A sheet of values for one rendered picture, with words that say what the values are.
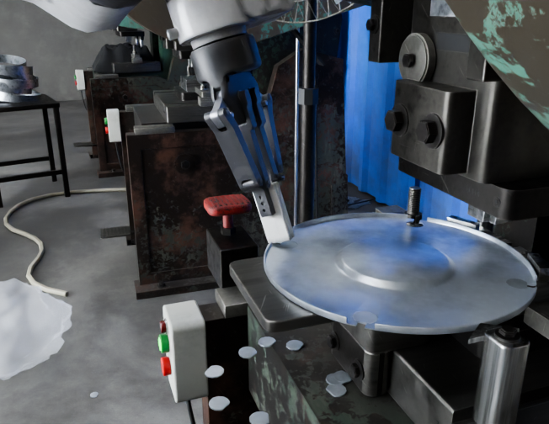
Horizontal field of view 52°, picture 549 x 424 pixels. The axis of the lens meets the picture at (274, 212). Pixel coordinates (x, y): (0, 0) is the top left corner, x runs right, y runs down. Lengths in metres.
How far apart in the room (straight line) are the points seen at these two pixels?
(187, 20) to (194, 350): 0.46
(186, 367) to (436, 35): 0.56
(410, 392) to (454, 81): 0.32
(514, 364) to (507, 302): 0.10
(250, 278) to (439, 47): 0.31
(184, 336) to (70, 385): 1.03
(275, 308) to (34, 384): 1.40
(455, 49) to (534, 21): 0.38
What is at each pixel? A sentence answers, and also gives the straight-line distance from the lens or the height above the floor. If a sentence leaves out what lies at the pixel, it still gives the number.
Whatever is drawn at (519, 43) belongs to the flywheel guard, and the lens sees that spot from 0.23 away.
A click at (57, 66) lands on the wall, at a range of 7.12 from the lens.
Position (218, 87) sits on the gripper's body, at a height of 0.97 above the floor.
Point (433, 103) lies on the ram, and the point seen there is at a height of 0.96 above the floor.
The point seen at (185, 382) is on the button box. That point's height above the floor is 0.53.
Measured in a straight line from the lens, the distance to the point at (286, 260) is 0.63.
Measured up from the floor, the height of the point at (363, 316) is 0.78.
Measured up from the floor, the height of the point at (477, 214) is 0.83.
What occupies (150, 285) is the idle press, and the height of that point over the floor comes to 0.03.
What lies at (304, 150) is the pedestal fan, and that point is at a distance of 1.50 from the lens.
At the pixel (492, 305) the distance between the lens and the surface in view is 0.58.
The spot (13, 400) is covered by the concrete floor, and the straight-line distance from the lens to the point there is 1.83.
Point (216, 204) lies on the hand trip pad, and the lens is 0.88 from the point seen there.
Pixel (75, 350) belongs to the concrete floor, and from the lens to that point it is 1.99.
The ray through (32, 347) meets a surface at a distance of 1.85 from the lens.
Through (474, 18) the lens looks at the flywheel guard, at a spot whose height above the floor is 1.05.
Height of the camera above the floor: 1.05
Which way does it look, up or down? 20 degrees down
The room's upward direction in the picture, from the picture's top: straight up
